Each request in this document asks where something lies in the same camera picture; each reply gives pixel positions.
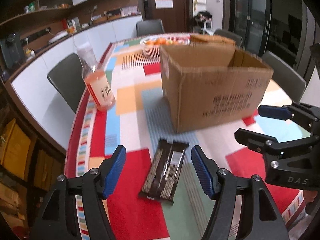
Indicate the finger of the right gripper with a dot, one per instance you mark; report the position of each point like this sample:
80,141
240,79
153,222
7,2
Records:
306,116
265,144

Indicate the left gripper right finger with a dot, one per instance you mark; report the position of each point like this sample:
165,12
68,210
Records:
259,216

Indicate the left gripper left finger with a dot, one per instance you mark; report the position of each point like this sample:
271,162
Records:
58,219

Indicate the dark chocolate bar packet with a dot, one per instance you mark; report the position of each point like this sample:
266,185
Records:
165,170

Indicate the dark chair right near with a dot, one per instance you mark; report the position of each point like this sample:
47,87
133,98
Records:
285,76

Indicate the dark chair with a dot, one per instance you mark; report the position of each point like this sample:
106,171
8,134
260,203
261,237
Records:
228,34
66,78
285,76

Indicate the brown cardboard box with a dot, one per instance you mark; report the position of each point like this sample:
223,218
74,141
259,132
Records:
211,84

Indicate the dark chair right far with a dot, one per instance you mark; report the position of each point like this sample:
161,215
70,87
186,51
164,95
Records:
228,34

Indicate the colourful patchwork tablecloth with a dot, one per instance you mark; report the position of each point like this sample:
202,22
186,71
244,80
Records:
139,119

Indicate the black glass cabinet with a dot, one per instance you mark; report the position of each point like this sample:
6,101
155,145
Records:
251,20

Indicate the dark chair left side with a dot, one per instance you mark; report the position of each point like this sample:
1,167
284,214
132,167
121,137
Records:
66,78

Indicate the pink drink bottle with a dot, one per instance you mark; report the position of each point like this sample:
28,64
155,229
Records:
95,78

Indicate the oranges in basket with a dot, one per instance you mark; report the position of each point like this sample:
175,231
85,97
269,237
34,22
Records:
159,41

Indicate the white fruit basket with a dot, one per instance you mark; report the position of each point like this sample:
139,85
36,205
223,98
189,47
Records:
152,52

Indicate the dark brown door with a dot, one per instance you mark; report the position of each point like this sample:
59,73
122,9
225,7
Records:
174,14

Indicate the dark chair far end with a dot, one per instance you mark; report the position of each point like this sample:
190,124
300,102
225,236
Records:
149,27

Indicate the black coffee machine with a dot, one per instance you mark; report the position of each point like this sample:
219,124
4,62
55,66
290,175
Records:
12,51

